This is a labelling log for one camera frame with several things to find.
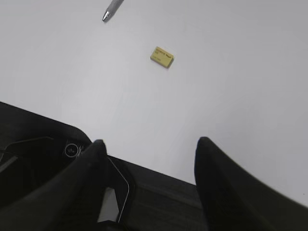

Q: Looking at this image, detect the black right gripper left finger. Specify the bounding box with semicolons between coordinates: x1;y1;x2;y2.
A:
0;140;107;231

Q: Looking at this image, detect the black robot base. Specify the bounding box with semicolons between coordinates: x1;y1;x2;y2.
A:
0;103;207;231

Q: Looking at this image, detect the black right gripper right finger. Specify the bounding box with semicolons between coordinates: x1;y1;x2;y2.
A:
194;137;308;231

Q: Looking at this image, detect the grey grip pen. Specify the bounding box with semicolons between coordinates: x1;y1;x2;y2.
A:
102;0;124;23

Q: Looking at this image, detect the right yellow eraser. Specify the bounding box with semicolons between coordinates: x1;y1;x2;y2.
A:
150;46;174;69

